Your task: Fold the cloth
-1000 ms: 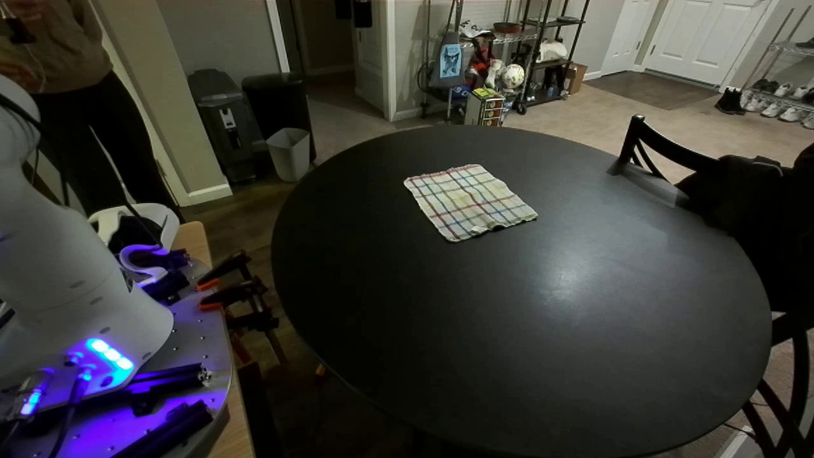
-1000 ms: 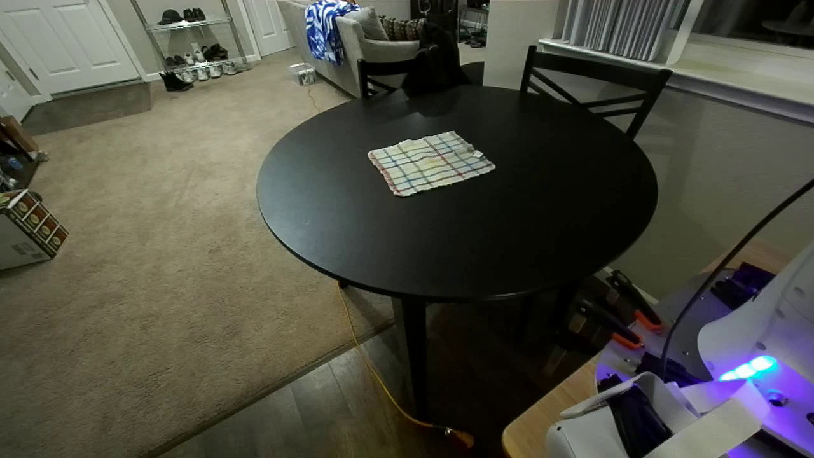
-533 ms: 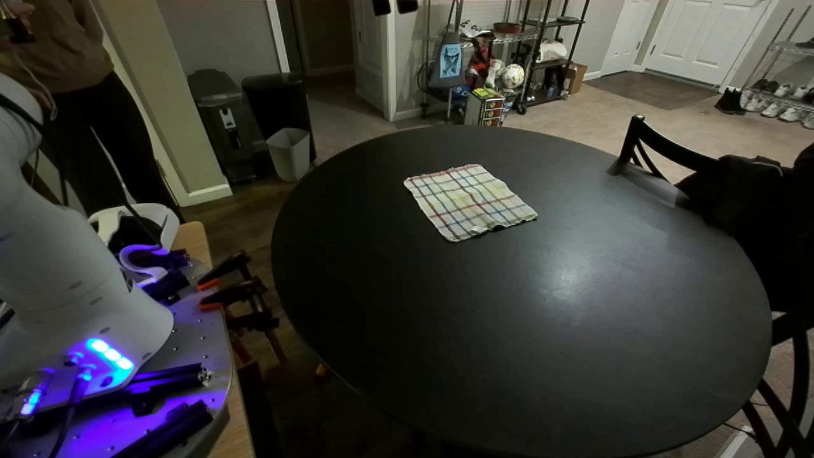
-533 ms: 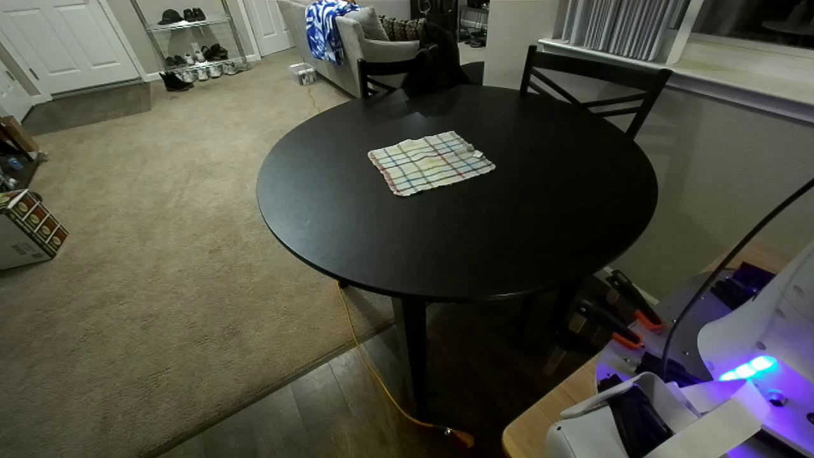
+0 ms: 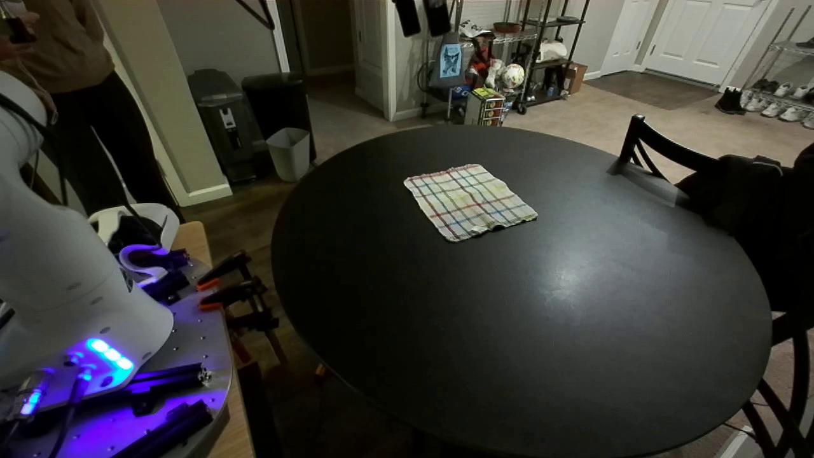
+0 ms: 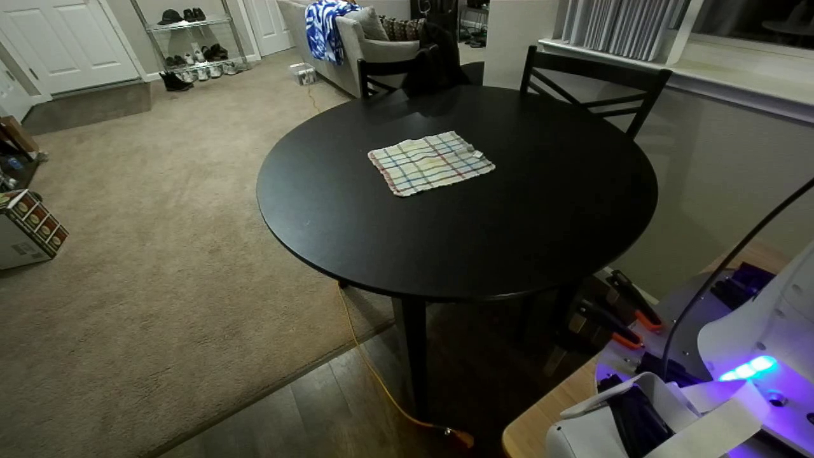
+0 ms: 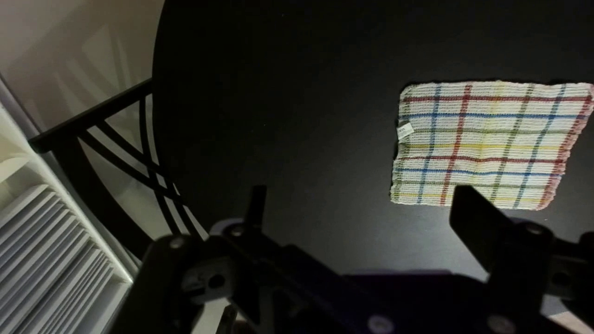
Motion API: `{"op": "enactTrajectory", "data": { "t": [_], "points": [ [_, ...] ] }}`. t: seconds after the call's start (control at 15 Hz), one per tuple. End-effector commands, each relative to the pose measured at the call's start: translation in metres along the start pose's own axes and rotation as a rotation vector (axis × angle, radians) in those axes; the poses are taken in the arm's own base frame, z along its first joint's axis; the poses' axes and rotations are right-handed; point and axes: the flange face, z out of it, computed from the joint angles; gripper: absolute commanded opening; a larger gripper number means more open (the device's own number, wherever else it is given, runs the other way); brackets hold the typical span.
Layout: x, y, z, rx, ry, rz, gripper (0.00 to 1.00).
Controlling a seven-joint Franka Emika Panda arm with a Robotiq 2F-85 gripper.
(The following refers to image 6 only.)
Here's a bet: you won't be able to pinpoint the plaid checkered dish cloth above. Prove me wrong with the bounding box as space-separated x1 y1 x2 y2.
365 126 500 200

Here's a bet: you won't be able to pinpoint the round black table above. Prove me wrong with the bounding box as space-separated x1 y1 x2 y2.
254 87 662 427

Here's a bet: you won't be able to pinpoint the black wooden chair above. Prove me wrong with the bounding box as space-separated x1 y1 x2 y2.
353 45 454 102
517 42 675 142

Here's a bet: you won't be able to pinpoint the beige sofa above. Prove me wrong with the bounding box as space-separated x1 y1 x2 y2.
277 0 427 98

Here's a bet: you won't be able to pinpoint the blue white blanket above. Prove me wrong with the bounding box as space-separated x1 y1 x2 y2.
302 0 358 67

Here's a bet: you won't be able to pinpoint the black orange bar clamp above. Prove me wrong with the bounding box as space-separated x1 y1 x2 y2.
605 268 670 332
582 294 643 350

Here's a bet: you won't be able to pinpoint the wooden robot stand top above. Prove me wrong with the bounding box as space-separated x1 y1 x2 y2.
500 236 814 458

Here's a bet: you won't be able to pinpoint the white narrow door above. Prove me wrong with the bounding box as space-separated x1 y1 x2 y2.
239 0 295 60

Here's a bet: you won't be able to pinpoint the black boots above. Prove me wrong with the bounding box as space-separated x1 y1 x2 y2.
157 69 196 94

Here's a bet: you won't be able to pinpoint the metal shoe rack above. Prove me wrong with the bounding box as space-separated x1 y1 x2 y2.
131 0 249 87

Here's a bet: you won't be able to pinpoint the brown door mat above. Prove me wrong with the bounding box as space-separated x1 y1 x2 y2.
20 75 156 138

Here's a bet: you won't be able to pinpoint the colourful compartment box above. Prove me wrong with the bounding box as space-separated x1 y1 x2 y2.
0 185 71 274

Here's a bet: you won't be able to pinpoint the white panelled door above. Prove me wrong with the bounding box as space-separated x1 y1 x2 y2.
0 0 142 97

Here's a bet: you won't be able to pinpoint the black metal shelf rack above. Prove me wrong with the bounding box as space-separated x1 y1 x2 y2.
0 111 49 194

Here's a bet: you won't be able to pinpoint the orange extension cable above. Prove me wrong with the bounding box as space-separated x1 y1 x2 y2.
341 289 479 451

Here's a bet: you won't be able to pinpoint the white headset black strap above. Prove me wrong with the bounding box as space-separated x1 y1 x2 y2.
544 368 769 458

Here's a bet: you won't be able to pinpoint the black base cable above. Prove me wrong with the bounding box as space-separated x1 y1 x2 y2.
659 175 814 377

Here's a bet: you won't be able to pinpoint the black metal bracket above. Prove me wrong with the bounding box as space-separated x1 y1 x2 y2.
711 262 776 311

